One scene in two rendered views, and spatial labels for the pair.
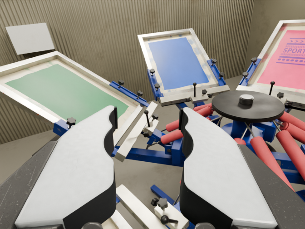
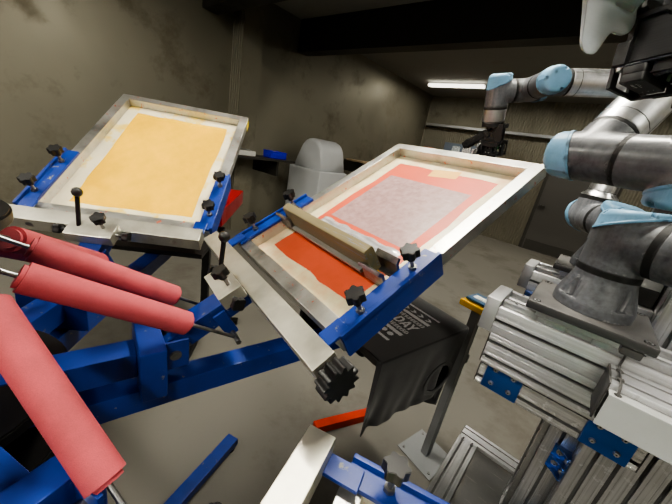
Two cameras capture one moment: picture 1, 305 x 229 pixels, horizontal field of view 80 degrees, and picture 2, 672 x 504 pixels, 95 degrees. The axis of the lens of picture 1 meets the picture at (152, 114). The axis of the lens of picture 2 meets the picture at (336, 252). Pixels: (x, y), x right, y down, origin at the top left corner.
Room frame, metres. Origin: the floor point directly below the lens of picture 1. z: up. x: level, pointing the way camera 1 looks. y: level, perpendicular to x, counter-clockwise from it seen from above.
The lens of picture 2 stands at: (0.40, 0.17, 1.50)
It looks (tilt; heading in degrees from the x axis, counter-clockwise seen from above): 19 degrees down; 240
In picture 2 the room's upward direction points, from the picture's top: 11 degrees clockwise
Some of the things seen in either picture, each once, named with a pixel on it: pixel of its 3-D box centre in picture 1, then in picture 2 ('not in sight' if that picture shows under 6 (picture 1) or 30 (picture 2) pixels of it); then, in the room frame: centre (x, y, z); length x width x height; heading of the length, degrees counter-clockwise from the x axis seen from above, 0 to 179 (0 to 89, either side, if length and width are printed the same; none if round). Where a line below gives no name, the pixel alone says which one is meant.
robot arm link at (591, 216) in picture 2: not in sight; (615, 223); (-0.92, -0.30, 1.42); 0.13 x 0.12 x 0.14; 56
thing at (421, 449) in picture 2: not in sight; (450, 385); (-0.85, -0.60, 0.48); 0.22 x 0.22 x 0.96; 10
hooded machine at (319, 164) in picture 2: not in sight; (315, 186); (-1.84, -4.82, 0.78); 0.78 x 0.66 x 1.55; 112
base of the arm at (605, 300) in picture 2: not in sight; (599, 288); (-0.46, -0.11, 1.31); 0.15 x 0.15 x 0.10
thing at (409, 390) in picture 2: not in sight; (408, 378); (-0.36, -0.45, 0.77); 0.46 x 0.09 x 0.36; 10
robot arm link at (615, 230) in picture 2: not in sight; (628, 240); (-0.46, -0.10, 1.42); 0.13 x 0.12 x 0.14; 88
